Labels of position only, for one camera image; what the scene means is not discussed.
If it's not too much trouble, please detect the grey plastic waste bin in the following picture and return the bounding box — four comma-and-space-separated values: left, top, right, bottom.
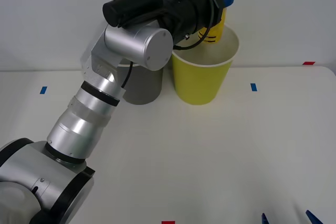
114, 59, 164, 105

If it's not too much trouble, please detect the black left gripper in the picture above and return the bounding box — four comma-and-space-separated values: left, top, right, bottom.
193, 0, 236, 34

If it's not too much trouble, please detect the yellow-green plastic waste bin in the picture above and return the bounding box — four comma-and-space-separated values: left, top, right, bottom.
171, 25, 241, 106

